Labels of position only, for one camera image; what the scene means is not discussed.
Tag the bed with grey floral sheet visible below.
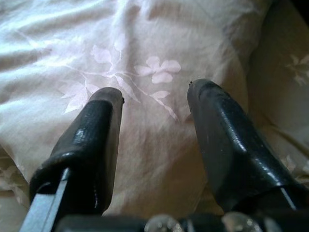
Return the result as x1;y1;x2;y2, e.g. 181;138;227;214
0;0;309;232

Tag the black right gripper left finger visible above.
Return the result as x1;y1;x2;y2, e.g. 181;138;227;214
19;87;124;232

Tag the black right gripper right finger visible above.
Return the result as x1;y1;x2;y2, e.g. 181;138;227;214
187;78;309;215

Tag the grey floral pillow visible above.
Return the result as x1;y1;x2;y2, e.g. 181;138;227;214
0;0;276;218

